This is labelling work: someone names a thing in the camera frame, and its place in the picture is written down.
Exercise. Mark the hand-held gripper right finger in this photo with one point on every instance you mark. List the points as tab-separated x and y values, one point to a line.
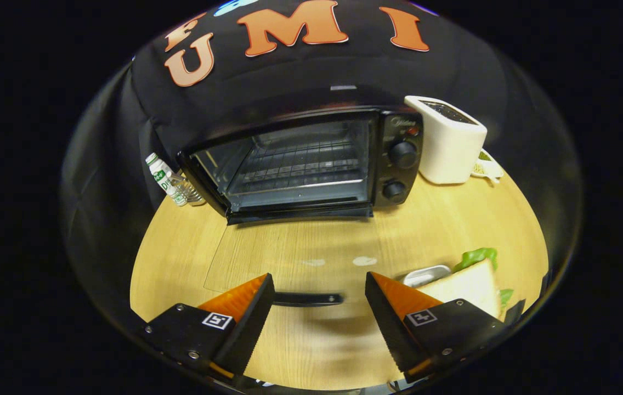
391	323

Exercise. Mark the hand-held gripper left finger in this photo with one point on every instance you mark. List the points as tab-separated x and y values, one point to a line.
251	329

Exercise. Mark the lettuce sandwich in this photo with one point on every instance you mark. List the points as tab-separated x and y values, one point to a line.
470	285

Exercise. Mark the black toaster oven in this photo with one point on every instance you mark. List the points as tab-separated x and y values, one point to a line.
399	164

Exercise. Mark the white slot toaster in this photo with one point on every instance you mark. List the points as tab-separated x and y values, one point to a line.
448	148

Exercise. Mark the white ribbed plate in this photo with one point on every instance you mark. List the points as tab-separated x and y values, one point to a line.
424	273

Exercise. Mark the white bottle with green label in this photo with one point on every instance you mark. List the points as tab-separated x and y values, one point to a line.
162	176

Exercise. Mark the small white dish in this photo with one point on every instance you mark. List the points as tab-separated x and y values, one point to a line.
490	170

